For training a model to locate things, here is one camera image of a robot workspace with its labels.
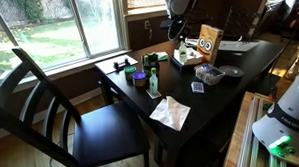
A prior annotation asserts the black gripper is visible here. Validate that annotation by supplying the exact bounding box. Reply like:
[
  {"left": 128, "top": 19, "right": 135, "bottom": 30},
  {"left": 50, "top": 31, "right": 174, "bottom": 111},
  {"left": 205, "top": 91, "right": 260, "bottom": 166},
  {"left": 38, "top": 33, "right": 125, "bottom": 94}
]
[{"left": 173, "top": 14, "right": 194, "bottom": 47}]

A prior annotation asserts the green-capped glass bottle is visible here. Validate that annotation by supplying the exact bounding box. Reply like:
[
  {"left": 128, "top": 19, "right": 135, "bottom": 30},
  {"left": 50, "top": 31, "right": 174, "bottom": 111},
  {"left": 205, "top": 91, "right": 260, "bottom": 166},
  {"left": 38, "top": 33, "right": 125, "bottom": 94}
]
[
  {"left": 141, "top": 54, "right": 149, "bottom": 67},
  {"left": 177, "top": 41, "right": 189, "bottom": 65},
  {"left": 148, "top": 67, "right": 160, "bottom": 95}
]

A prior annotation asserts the brown smiley face box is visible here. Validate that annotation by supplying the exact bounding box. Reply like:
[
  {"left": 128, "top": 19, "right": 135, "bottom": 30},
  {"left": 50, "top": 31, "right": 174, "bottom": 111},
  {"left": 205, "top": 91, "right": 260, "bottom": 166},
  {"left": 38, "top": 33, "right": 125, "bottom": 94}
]
[{"left": 195, "top": 23, "right": 226, "bottom": 66}]

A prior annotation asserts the black notebook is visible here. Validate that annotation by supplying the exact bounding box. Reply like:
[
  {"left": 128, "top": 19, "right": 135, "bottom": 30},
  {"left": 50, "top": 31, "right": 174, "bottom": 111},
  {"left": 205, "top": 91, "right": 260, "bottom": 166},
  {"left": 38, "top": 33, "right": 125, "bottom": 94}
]
[{"left": 169, "top": 54, "right": 193, "bottom": 71}]

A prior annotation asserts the clear plastic food container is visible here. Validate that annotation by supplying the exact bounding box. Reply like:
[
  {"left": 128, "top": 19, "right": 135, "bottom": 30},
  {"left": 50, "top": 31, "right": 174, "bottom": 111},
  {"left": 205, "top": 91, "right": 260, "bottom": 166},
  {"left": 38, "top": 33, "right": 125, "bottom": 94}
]
[{"left": 192, "top": 62, "right": 226, "bottom": 87}]

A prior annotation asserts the blue playing card deck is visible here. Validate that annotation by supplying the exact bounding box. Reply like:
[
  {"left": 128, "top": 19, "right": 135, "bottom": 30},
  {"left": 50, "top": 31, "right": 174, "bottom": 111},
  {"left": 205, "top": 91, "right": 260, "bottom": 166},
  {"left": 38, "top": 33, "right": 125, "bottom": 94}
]
[{"left": 190, "top": 81, "right": 206, "bottom": 94}]

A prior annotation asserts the white sheet of paper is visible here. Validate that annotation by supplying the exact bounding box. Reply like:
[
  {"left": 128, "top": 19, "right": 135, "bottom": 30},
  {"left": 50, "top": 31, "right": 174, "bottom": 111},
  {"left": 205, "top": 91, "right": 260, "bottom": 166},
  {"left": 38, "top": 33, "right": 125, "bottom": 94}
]
[{"left": 218, "top": 39, "right": 261, "bottom": 53}]

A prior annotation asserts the grey round disc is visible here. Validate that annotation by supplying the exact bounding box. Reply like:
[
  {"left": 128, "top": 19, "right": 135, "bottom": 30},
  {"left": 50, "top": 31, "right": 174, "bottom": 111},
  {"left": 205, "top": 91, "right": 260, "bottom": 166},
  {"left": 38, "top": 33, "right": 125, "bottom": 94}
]
[{"left": 218, "top": 64, "right": 245, "bottom": 79}]

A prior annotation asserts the purple-lidded jar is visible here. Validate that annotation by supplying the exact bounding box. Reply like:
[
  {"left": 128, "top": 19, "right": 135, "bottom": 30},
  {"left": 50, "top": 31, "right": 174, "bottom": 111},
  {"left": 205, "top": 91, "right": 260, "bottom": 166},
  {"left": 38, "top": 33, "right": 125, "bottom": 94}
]
[{"left": 131, "top": 71, "right": 148, "bottom": 88}]

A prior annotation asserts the green-lidded jar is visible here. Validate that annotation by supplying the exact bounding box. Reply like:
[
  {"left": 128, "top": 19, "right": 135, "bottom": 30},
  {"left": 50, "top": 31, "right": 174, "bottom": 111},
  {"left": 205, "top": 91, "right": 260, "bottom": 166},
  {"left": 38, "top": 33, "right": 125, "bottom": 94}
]
[{"left": 124, "top": 65, "right": 138, "bottom": 82}]

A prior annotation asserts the white square coaster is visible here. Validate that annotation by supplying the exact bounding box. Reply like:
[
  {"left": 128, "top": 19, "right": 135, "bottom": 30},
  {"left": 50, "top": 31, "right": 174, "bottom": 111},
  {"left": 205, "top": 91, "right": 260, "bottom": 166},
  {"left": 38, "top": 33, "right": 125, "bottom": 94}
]
[{"left": 145, "top": 88, "right": 162, "bottom": 100}]

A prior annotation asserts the small black dumbbell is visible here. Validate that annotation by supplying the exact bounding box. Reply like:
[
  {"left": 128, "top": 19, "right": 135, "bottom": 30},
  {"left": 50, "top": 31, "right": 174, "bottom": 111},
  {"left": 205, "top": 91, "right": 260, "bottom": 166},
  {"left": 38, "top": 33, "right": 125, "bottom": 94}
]
[{"left": 112, "top": 57, "right": 131, "bottom": 71}]

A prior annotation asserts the white paper napkin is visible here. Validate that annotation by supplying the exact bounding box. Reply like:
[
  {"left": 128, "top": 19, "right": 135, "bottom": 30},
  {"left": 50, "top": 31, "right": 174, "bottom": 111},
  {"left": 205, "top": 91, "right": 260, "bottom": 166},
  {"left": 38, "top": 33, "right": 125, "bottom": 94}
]
[{"left": 148, "top": 95, "right": 192, "bottom": 133}]

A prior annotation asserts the white flat board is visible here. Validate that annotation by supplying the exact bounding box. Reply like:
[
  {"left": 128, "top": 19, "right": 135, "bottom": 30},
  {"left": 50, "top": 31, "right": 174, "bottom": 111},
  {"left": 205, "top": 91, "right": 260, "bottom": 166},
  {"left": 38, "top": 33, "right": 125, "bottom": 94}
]
[{"left": 94, "top": 53, "right": 139, "bottom": 76}]

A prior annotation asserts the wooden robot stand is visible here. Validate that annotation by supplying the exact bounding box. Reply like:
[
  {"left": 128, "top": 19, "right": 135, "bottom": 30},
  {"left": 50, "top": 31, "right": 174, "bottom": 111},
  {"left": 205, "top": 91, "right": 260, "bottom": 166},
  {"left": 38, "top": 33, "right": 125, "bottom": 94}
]
[{"left": 221, "top": 90, "right": 299, "bottom": 167}]

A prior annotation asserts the black wooden chair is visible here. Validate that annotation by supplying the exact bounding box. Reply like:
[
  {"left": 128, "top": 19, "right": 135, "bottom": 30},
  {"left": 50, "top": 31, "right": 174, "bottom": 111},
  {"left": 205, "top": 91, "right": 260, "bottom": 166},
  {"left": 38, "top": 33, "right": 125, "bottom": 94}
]
[{"left": 0, "top": 46, "right": 155, "bottom": 167}]

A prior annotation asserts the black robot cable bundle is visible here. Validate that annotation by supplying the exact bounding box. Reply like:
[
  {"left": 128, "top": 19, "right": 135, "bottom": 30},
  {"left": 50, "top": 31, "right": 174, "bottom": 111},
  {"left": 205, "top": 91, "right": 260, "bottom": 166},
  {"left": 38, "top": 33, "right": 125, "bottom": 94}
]
[{"left": 166, "top": 0, "right": 200, "bottom": 43}]

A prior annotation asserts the white wall outlet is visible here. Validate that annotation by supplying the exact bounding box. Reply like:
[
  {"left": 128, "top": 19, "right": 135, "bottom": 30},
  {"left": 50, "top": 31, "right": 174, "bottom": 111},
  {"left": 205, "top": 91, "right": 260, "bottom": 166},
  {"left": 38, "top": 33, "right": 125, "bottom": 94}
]
[{"left": 143, "top": 19, "right": 152, "bottom": 31}]

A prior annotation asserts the black wire rack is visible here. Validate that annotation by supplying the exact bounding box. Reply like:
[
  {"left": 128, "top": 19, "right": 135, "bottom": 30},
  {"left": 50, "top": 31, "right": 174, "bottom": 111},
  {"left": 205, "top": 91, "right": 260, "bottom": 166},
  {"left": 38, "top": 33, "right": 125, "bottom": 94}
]
[{"left": 222, "top": 5, "right": 260, "bottom": 41}]

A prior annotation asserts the white window frame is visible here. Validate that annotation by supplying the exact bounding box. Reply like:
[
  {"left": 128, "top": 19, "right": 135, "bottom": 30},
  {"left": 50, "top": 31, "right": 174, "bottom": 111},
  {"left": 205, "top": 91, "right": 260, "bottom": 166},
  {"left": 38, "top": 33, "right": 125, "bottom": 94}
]
[{"left": 0, "top": 0, "right": 134, "bottom": 94}]

